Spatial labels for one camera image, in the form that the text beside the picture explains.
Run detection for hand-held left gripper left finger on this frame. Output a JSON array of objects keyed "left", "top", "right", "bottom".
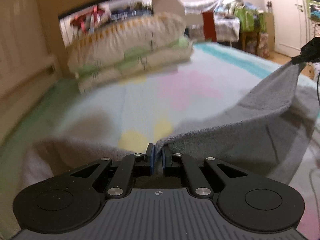
[{"left": 68, "top": 143, "right": 156, "bottom": 199}]

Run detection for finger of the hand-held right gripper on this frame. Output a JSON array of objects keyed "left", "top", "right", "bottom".
[{"left": 292, "top": 37, "right": 320, "bottom": 64}]

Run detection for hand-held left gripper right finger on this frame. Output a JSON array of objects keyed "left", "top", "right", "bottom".
[{"left": 162, "top": 145, "right": 248, "bottom": 198}]

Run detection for grey pants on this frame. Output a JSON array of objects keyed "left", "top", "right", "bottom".
[{"left": 24, "top": 61, "right": 320, "bottom": 188}]

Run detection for white door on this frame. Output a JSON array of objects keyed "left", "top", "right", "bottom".
[{"left": 260, "top": 0, "right": 309, "bottom": 57}]

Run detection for floral bag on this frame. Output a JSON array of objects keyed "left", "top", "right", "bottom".
[{"left": 257, "top": 32, "right": 271, "bottom": 58}]

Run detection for wooden chair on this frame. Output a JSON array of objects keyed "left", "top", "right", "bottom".
[{"left": 241, "top": 29, "right": 261, "bottom": 55}]

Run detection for pastel printed blanket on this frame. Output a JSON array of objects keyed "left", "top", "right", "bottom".
[{"left": 0, "top": 42, "right": 320, "bottom": 233}]

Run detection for green bag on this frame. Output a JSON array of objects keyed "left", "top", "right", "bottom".
[{"left": 234, "top": 7, "right": 266, "bottom": 32}]

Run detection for green leaf print pillow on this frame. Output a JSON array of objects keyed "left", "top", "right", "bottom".
[{"left": 75, "top": 37, "right": 195, "bottom": 93}]

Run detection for pile of laundry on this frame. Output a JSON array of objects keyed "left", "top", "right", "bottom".
[{"left": 184, "top": 0, "right": 265, "bottom": 17}]

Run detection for red box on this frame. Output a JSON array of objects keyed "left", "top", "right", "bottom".
[{"left": 202, "top": 11, "right": 216, "bottom": 42}]

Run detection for cream orange print pillow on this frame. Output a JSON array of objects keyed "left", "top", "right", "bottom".
[{"left": 67, "top": 12, "right": 187, "bottom": 64}]

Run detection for blurred colourful clutter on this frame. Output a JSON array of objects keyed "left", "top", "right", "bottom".
[{"left": 69, "top": 2, "right": 153, "bottom": 34}]

